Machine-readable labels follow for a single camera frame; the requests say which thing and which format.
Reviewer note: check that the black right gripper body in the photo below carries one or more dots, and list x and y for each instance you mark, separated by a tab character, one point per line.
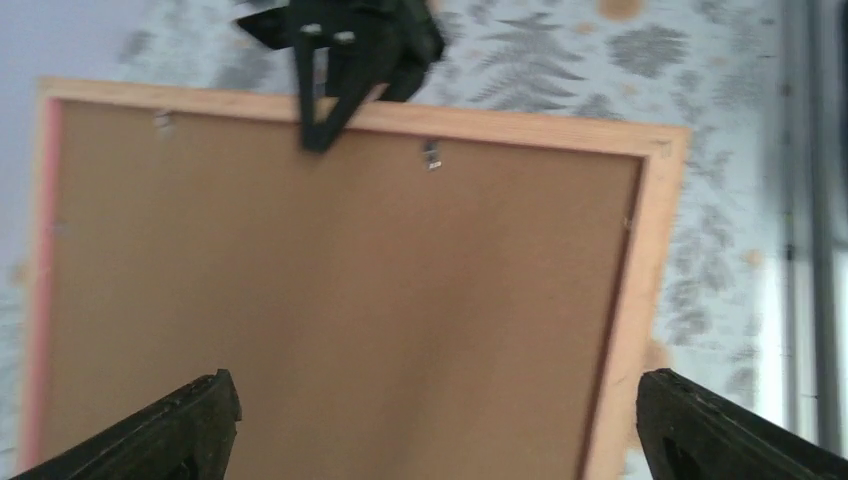
391	45

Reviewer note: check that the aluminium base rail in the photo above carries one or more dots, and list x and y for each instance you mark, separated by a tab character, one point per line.
814	178

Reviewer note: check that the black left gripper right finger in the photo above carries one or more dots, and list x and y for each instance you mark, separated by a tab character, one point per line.
688	432

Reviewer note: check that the floral patterned table mat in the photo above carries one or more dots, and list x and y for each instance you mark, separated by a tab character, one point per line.
708	65

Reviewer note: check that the silver metal hanger clip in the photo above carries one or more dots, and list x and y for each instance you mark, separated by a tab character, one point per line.
431	154

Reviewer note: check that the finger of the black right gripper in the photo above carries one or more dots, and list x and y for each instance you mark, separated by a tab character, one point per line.
323	118

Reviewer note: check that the brown cardboard backing board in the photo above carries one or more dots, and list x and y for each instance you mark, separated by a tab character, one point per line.
331	278

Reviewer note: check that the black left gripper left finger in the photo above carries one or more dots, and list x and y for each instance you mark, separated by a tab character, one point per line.
188	434

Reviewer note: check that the pink wooden picture frame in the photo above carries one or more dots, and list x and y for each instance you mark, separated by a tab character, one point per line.
656	232

